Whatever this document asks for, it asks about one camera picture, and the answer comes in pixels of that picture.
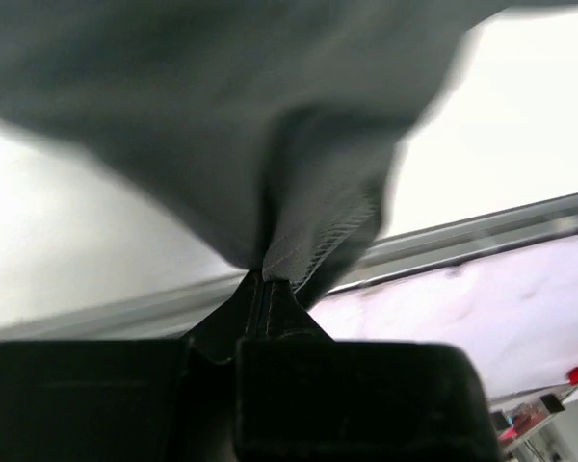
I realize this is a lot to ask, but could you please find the aluminium table edge rail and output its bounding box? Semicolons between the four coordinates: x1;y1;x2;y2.
0;193;578;340

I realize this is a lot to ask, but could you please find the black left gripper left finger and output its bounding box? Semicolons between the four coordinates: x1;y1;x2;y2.
185;271;265;364

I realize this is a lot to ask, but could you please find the dark grey t-shirt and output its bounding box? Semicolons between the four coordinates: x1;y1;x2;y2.
0;1;557;307

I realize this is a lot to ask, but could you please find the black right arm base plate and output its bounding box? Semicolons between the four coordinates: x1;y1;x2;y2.
490;394;565;452

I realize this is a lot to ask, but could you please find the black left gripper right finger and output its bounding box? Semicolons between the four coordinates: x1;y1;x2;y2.
267;281;332;342

